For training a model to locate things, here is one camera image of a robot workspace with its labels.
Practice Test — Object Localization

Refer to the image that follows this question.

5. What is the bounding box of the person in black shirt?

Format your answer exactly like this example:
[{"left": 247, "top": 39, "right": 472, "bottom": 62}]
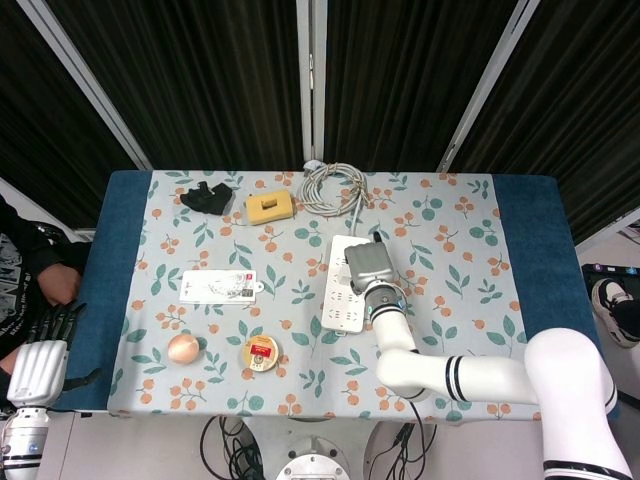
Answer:
[{"left": 0, "top": 194, "right": 94, "bottom": 361}]

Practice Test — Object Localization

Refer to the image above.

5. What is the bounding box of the floral patterned tablecloth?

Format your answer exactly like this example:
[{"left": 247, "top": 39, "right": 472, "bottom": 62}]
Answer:
[{"left": 106, "top": 169, "right": 544, "bottom": 421}]

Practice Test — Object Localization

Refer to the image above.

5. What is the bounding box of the white printed flat package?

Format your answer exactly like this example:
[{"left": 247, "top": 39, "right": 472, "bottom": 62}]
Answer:
[{"left": 178, "top": 268, "right": 265, "bottom": 305}]

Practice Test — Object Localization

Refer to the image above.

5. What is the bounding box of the black cable bundle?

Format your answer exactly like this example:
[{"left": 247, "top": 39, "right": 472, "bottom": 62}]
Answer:
[
  {"left": 199, "top": 414, "right": 266, "bottom": 480},
  {"left": 367, "top": 422, "right": 441, "bottom": 480}
]

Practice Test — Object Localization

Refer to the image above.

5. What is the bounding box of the pink egg-shaped ball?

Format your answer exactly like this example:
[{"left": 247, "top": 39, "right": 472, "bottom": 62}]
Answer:
[{"left": 167, "top": 333, "right": 202, "bottom": 365}]

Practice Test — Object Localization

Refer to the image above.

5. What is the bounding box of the blue table cover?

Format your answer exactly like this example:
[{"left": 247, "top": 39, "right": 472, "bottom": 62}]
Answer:
[{"left": 47, "top": 169, "right": 621, "bottom": 424}]

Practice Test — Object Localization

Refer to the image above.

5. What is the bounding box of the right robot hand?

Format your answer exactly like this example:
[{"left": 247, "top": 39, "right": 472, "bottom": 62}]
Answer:
[{"left": 341, "top": 230, "right": 399, "bottom": 296}]

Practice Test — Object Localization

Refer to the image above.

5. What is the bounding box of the black fabric strap bundle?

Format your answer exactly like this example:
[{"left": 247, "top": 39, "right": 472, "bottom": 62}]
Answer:
[{"left": 178, "top": 180, "right": 236, "bottom": 216}]

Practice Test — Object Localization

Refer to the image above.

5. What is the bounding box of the black device with coloured lights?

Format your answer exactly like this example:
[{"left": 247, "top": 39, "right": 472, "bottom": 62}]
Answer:
[{"left": 582, "top": 263, "right": 640, "bottom": 281}]

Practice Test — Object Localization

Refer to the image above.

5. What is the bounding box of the round tin with red label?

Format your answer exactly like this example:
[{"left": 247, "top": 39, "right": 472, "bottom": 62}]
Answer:
[{"left": 240, "top": 335, "right": 280, "bottom": 374}]

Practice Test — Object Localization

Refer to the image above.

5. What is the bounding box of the white and black sneaker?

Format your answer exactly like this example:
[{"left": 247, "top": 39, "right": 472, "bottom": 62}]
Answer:
[{"left": 589, "top": 277, "right": 640, "bottom": 346}]

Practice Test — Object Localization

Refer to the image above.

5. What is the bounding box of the white robot torso base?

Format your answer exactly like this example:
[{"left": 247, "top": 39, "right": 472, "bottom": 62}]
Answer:
[{"left": 239, "top": 417, "right": 386, "bottom": 480}]

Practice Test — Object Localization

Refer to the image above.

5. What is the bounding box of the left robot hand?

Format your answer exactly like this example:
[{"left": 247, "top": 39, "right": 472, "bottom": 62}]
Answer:
[{"left": 7, "top": 301, "right": 101, "bottom": 409}]

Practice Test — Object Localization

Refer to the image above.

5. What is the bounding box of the grey coiled power cable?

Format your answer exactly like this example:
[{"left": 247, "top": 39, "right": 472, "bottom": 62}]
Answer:
[{"left": 298, "top": 159, "right": 374, "bottom": 236}]

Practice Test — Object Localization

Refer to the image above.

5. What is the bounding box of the white metal frame post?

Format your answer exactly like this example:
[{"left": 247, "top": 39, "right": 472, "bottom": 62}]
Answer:
[
  {"left": 17, "top": 0, "right": 151, "bottom": 171},
  {"left": 437, "top": 0, "right": 541, "bottom": 174},
  {"left": 295, "top": 0, "right": 327, "bottom": 164}
]

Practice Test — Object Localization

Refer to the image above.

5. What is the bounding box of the white power strip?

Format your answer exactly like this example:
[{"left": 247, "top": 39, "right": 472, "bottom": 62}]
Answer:
[{"left": 319, "top": 234, "right": 376, "bottom": 336}]

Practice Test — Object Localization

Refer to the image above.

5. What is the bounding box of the black pleated curtain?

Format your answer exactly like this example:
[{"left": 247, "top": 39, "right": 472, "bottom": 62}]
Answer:
[
  {"left": 452, "top": 0, "right": 640, "bottom": 246},
  {"left": 323, "top": 0, "right": 521, "bottom": 172},
  {"left": 44, "top": 0, "right": 306, "bottom": 170},
  {"left": 0, "top": 0, "right": 139, "bottom": 229}
]

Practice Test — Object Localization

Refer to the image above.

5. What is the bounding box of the yellow sponge block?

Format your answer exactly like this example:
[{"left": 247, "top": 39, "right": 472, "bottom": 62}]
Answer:
[{"left": 245, "top": 190, "right": 297, "bottom": 227}]

